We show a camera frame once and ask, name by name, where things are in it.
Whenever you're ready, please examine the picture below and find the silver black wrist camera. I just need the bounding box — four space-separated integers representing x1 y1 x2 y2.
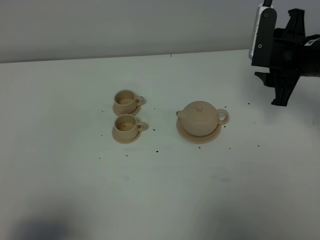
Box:
248 0 277 68

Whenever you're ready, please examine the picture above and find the beige teapot saucer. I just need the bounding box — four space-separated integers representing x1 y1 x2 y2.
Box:
176 117 223 145

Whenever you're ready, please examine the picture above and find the beige teacup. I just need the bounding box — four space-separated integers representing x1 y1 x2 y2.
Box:
114 89 145 111
114 114 147 132

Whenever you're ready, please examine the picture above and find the far beige teacup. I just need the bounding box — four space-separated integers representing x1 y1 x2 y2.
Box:
114 89 145 111

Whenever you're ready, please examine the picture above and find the far beige cup saucer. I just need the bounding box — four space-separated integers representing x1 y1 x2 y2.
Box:
112 103 142 116

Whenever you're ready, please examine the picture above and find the beige cup saucer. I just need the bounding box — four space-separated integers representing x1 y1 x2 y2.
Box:
112 103 142 116
112 126 142 144

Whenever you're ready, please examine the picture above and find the near beige teacup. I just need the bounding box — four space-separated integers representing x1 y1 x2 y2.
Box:
114 114 147 132

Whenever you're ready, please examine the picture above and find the near beige cup saucer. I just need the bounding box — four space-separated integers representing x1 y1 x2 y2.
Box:
112 126 142 144

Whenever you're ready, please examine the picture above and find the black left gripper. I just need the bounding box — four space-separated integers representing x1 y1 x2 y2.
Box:
254 8 320 106

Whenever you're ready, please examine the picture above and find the beige ceramic teapot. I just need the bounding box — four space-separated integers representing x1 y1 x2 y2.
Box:
176 101 230 137

